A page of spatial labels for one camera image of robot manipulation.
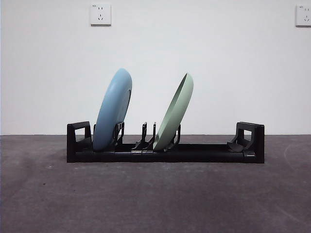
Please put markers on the pale green round plate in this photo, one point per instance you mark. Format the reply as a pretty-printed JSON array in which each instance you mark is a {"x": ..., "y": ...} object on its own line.
[{"x": 175, "y": 116}]

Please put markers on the blue round plate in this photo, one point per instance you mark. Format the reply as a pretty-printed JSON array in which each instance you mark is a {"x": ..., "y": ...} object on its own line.
[{"x": 111, "y": 109}]

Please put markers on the white wall socket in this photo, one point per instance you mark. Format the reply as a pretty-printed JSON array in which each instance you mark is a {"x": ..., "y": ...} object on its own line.
[
  {"x": 101, "y": 14},
  {"x": 303, "y": 15}
]

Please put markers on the black plastic plate rack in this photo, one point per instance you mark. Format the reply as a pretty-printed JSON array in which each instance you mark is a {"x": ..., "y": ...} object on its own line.
[{"x": 206, "y": 155}]

